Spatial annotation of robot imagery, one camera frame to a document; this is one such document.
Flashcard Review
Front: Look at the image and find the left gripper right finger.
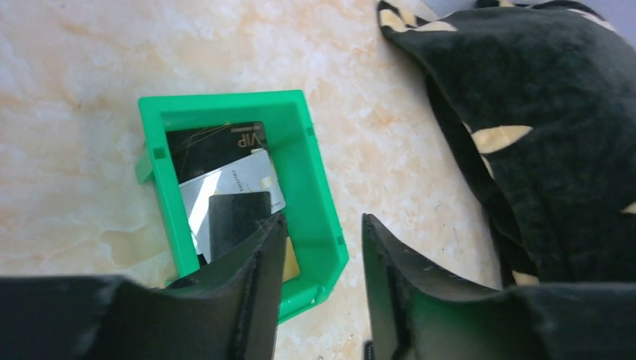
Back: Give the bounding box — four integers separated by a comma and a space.
361, 214, 503, 359

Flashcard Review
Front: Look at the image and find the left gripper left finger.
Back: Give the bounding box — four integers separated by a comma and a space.
163, 214, 288, 359

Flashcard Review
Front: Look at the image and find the dark card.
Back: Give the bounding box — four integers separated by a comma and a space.
207, 191, 272, 263

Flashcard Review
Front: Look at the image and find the green plastic bin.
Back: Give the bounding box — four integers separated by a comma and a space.
136, 90, 348, 321

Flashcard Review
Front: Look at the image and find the white gold VIP card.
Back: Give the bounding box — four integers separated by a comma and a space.
179, 148, 286, 263

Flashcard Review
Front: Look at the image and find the gold card in bin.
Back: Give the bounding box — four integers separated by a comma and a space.
282, 237, 300, 283

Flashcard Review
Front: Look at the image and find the black VIP card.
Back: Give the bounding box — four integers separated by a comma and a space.
166, 121, 267, 184

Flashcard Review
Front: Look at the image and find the black floral pillow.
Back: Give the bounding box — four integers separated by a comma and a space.
377, 1, 635, 286

